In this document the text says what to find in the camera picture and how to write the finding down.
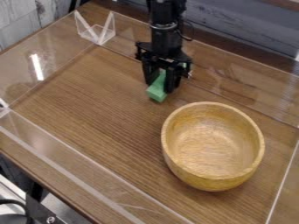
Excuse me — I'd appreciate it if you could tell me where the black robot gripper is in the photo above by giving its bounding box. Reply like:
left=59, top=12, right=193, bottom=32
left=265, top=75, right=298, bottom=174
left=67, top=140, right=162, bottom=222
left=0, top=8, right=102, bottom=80
left=135, top=24, right=193, bottom=94

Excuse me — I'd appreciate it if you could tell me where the green rectangular block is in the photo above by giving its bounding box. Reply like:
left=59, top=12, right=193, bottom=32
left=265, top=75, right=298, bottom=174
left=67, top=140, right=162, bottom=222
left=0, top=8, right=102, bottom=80
left=146, top=70, right=167, bottom=102

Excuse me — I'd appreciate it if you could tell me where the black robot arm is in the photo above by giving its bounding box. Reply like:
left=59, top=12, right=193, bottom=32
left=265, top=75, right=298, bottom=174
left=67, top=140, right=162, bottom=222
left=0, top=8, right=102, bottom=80
left=135, top=0, right=193, bottom=94

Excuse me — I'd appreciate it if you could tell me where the brown wooden bowl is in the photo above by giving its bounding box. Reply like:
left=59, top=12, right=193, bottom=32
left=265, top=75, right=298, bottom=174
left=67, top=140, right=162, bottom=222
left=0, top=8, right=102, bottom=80
left=162, top=101, right=266, bottom=192

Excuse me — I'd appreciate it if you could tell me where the clear acrylic corner bracket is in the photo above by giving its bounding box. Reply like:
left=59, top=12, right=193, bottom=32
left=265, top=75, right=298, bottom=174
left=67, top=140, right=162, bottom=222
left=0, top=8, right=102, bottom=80
left=74, top=10, right=116, bottom=46

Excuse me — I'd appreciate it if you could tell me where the clear acrylic tray wall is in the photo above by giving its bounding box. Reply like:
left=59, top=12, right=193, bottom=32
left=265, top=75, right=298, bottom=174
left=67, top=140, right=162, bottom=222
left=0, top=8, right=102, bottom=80
left=0, top=102, right=194, bottom=224

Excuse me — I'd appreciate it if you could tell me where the black metal base plate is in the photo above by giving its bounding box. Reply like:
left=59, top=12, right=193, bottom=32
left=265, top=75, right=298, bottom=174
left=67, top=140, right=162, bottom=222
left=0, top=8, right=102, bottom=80
left=23, top=192, right=95, bottom=224

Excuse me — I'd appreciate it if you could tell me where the black cable on floor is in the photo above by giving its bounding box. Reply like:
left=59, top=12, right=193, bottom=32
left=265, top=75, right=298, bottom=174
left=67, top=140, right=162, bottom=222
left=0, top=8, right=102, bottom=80
left=0, top=199, right=34, bottom=224

